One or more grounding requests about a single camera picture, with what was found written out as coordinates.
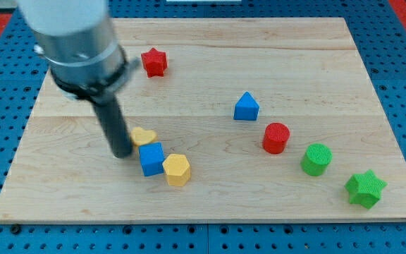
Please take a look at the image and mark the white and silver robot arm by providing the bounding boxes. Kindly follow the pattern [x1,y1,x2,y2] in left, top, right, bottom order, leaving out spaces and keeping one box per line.
[16,0,140,103]

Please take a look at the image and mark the blue triangle block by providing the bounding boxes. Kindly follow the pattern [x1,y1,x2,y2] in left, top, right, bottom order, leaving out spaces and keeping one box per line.
[233,92,259,121]

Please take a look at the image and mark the blue cube block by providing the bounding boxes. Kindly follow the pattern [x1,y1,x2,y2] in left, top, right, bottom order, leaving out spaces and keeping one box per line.
[139,143,164,176]

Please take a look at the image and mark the yellow hexagon block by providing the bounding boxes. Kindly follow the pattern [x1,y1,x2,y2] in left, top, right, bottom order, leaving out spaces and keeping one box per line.
[162,154,191,187]

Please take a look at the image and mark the yellow heart block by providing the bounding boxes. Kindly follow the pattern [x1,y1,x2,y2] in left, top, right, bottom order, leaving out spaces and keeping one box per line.
[130,127,158,147]

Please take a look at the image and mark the red cylinder block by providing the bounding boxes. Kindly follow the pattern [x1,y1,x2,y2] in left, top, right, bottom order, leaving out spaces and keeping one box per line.
[262,122,290,154]

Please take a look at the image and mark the light wooden board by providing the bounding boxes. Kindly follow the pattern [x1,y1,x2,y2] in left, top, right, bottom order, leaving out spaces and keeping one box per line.
[0,18,406,224]

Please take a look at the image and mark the red star block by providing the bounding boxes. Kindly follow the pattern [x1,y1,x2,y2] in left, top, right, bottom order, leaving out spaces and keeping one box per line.
[141,48,168,78]

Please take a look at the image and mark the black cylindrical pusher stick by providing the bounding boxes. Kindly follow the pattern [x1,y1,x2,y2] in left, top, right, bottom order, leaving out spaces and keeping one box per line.
[92,96,133,159]

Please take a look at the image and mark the green cylinder block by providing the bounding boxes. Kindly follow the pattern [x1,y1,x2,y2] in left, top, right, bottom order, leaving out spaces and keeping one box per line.
[300,143,333,176]

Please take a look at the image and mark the green star block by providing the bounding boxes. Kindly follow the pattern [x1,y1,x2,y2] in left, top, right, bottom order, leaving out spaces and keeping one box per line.
[345,169,388,210]

